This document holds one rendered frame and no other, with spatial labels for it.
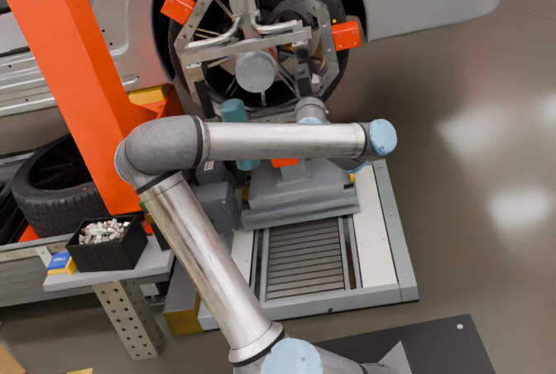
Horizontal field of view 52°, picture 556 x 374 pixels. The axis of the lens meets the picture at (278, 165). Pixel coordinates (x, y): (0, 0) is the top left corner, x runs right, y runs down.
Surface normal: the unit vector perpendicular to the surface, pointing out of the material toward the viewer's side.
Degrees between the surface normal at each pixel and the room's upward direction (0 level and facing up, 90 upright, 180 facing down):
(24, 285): 90
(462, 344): 0
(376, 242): 0
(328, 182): 0
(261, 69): 90
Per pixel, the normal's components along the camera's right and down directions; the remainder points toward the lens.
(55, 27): -0.02, 0.54
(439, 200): -0.22, -0.82
